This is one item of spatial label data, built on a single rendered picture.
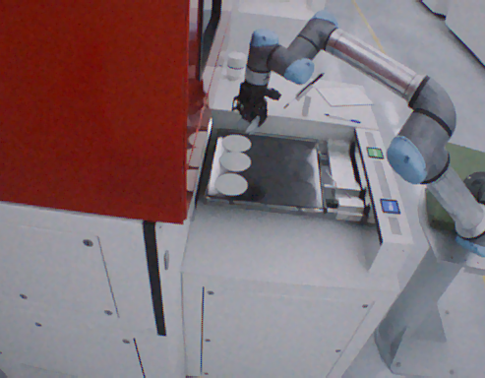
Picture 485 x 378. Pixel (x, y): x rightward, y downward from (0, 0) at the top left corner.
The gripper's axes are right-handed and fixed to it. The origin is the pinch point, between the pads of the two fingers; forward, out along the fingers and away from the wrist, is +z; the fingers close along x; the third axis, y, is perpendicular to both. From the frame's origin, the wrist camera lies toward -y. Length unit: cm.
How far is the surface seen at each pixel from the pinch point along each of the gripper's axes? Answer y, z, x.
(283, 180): 2.2, 7.7, 17.8
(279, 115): -18.2, 3.3, -2.1
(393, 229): 0, -1, 55
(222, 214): 21.3, 16.0, 10.9
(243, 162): 5.6, 8.8, 3.5
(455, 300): -85, 93, 99
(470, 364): -53, 90, 124
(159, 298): 61, -4, 29
